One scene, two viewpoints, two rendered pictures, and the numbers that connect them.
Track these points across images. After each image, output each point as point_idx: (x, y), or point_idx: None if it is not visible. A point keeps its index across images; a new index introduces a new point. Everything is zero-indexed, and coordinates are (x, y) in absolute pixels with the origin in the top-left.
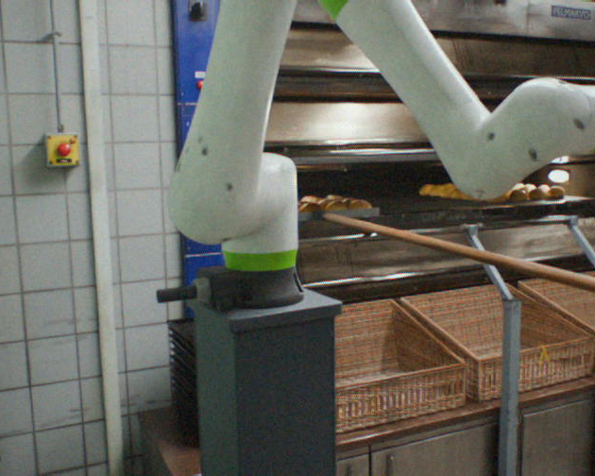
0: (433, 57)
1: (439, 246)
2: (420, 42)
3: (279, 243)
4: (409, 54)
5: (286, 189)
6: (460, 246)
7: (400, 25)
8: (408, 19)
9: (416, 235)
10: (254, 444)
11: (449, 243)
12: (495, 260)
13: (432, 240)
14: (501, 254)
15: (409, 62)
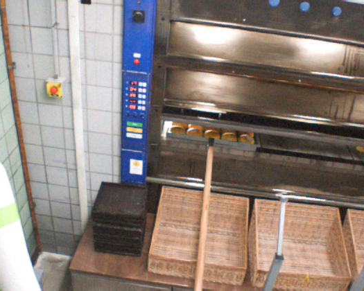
0: (6, 286)
1: (199, 240)
2: (1, 276)
3: None
4: None
5: None
6: (200, 253)
7: None
8: None
9: (203, 218)
10: None
11: (201, 243)
12: (195, 283)
13: (201, 231)
14: (199, 281)
15: None
